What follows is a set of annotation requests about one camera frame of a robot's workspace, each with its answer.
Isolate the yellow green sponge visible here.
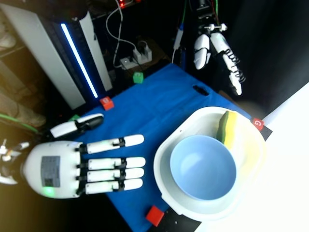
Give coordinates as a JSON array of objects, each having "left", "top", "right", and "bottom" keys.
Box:
[{"left": 216, "top": 110, "right": 244, "bottom": 150}]

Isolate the light blue bowl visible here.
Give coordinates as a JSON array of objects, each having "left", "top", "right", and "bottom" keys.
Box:
[{"left": 169, "top": 135, "right": 237, "bottom": 201}]

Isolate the white power strip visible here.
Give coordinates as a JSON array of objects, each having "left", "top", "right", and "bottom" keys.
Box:
[{"left": 132, "top": 41, "right": 153, "bottom": 62}]

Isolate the white perforated basin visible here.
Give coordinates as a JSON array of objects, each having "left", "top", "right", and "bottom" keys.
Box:
[{"left": 153, "top": 106, "right": 267, "bottom": 222}]

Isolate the green toy block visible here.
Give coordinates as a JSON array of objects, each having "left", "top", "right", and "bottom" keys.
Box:
[{"left": 132, "top": 72, "right": 144, "bottom": 84}]

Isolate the white power adapter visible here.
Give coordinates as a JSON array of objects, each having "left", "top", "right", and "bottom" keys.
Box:
[{"left": 120, "top": 57, "right": 136, "bottom": 71}]

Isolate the blue table cloth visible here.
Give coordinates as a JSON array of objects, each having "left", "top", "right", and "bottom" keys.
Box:
[{"left": 72, "top": 63, "right": 253, "bottom": 232}]

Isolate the red block with G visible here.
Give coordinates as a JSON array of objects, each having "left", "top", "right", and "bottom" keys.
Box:
[{"left": 251, "top": 117, "right": 266, "bottom": 131}]

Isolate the circuit board with red light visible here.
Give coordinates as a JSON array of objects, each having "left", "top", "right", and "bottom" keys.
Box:
[{"left": 118, "top": 0, "right": 143, "bottom": 8}]

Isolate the red block with 8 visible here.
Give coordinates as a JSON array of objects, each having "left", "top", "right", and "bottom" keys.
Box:
[{"left": 99, "top": 96, "right": 114, "bottom": 111}]

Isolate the white computer tower blue light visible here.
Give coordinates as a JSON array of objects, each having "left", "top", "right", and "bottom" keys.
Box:
[{"left": 0, "top": 2, "right": 113, "bottom": 111}]

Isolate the red toy block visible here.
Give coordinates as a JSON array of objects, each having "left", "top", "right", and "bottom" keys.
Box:
[{"left": 145, "top": 205, "right": 165, "bottom": 227}]

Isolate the white cable connector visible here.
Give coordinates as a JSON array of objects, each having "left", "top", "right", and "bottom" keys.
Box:
[{"left": 171, "top": 23, "right": 184, "bottom": 63}]

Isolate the white cable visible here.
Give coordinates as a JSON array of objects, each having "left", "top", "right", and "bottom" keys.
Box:
[{"left": 105, "top": 0, "right": 138, "bottom": 70}]

